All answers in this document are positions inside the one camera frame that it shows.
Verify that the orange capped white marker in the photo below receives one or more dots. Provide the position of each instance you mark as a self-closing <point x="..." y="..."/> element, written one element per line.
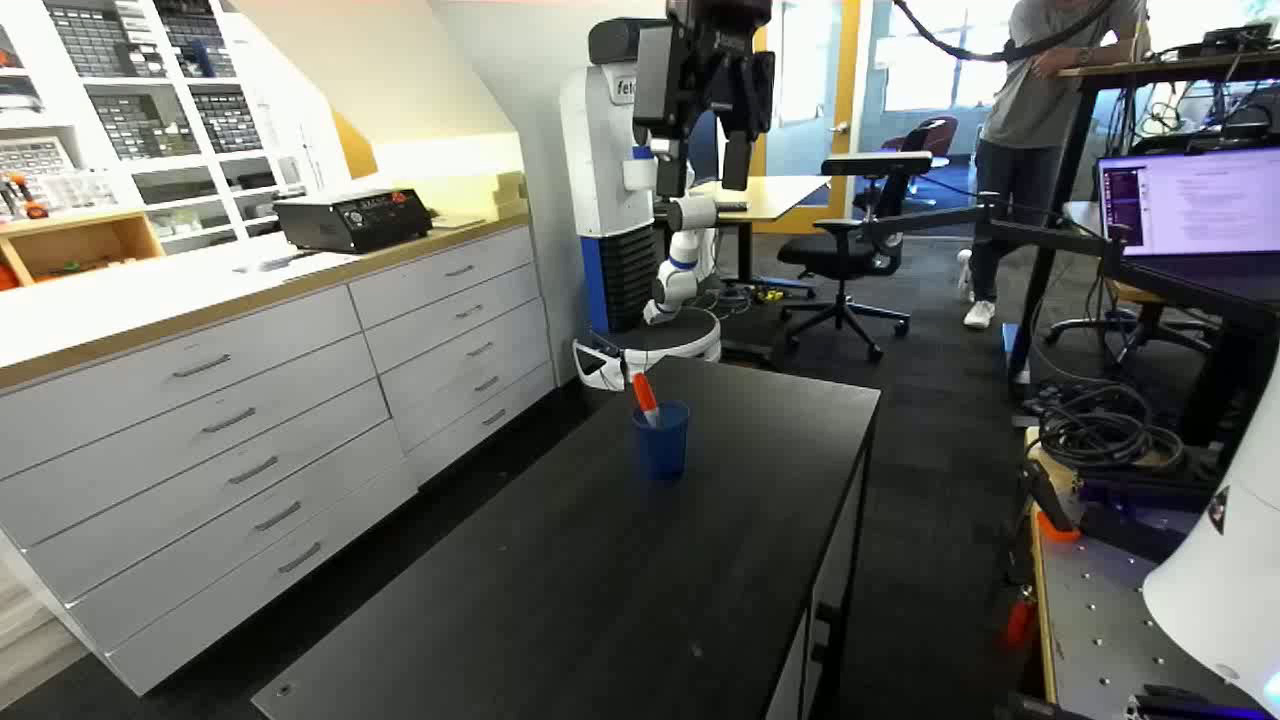
<point x="647" y="394"/>

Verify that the white drawer cabinet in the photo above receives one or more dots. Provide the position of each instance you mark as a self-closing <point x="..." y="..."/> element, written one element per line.
<point x="203" y="427"/>

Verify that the black equipment box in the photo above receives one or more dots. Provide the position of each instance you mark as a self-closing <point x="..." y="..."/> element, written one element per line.
<point x="353" y="221"/>

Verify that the wooden cubby box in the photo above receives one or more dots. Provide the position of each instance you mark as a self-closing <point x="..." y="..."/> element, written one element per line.
<point x="83" y="245"/>

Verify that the light wooden desk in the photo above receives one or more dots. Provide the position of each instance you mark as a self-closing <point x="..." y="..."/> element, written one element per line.
<point x="775" y="196"/>

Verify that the black standing desk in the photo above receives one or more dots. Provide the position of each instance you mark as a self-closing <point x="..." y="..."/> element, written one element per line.
<point x="1054" y="236"/>

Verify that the dark background chair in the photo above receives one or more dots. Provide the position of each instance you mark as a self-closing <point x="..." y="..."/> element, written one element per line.
<point x="923" y="137"/>

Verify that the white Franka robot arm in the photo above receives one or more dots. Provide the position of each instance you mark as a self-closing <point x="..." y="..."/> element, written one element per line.
<point x="1225" y="585"/>

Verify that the beige box stack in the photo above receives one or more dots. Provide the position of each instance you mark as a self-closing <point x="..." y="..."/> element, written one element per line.
<point x="511" y="196"/>

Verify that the metal breadboard robot table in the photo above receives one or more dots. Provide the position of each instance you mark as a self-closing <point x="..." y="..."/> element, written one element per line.
<point x="1106" y="625"/>

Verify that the white parts bin shelf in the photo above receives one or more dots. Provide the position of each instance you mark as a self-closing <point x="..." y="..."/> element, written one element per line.
<point x="147" y="121"/>

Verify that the black office chair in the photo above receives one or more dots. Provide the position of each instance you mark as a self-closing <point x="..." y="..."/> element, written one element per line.
<point x="843" y="252"/>

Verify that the blue plastic cup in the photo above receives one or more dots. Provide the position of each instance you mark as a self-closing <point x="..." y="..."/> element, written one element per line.
<point x="663" y="450"/>

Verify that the standing person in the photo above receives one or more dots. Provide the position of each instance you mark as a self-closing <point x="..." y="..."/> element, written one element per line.
<point x="1025" y="121"/>

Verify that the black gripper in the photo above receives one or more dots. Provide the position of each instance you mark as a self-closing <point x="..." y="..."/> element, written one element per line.
<point x="720" y="52"/>

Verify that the white blue mobile robot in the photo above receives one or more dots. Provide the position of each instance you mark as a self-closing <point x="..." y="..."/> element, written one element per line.
<point x="613" y="173"/>

